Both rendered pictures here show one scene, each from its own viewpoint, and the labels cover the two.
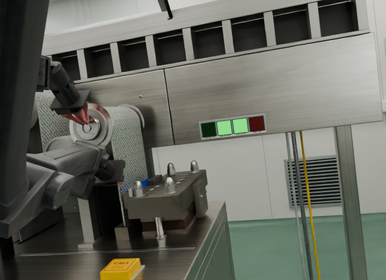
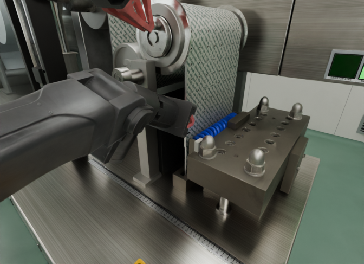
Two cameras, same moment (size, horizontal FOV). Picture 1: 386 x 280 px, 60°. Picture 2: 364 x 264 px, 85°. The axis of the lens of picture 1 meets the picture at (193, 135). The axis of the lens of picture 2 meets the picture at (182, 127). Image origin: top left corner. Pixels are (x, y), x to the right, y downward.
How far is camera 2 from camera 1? 65 cm
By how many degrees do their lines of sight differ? 33
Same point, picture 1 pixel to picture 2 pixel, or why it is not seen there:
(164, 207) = (237, 193)
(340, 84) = not seen: outside the picture
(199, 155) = not seen: hidden behind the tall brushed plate
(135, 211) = (196, 175)
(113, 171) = (173, 118)
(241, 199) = (312, 112)
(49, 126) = (123, 26)
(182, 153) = not seen: hidden behind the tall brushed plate
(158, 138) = (259, 62)
